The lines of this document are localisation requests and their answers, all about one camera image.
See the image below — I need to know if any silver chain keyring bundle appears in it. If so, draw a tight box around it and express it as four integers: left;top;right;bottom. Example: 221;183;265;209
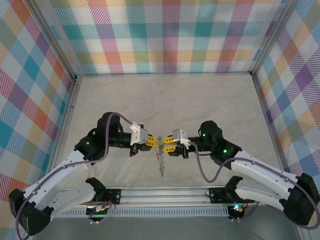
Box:
154;136;167;178

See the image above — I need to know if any grey metal base panel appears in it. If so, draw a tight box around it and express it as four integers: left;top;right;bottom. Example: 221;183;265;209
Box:
32;216;301;240

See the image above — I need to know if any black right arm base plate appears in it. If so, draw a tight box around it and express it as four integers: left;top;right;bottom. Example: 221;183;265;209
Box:
209;186;256;204

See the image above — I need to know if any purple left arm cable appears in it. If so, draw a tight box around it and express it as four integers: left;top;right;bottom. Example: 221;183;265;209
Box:
14;112;137;240

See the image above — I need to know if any perforated metal cable tray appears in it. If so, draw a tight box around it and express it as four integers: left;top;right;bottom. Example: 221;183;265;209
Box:
47;208;232;218

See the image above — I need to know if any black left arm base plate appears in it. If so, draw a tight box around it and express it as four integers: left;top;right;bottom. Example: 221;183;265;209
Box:
75;189;123;205

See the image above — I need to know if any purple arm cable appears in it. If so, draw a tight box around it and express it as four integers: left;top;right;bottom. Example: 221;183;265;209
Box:
14;112;137;240
189;141;320;229

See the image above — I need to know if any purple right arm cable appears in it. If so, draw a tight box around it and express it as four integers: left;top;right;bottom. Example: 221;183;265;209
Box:
189;141;320;229

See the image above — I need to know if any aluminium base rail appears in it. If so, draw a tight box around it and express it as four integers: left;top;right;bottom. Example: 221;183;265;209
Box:
63;187;283;208

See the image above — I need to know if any aluminium frame post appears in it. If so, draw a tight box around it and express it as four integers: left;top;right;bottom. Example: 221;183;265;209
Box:
29;0;79;79
249;0;297;76

